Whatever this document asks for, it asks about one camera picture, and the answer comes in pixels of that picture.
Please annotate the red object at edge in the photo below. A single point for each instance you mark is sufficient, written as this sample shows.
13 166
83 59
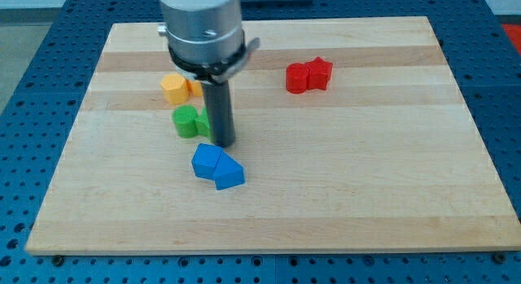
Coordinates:
513 32

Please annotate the red cylinder block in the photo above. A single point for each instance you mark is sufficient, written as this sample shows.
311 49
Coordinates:
297 78

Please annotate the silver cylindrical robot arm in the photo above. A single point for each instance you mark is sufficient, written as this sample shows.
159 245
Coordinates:
206 38

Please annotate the yellow hexagon block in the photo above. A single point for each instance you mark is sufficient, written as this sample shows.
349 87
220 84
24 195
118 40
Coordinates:
175 89

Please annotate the blue triangular block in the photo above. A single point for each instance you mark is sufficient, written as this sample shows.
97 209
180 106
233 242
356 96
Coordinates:
228 173

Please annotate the green cylinder block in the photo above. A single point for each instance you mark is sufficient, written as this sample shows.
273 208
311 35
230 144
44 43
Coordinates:
184 121

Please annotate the green star block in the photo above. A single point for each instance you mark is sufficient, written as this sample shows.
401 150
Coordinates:
202 123

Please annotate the red star block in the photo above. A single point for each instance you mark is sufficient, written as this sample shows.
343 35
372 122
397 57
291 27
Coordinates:
320 72

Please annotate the yellow block behind rod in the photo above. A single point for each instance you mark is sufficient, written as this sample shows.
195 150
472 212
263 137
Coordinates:
195 87

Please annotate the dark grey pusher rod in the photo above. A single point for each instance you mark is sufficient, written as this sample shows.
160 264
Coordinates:
218 105

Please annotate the light wooden board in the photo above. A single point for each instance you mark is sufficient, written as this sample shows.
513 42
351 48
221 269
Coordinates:
387 159

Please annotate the blue cube block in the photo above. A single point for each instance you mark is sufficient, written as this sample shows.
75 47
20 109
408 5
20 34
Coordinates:
205 159

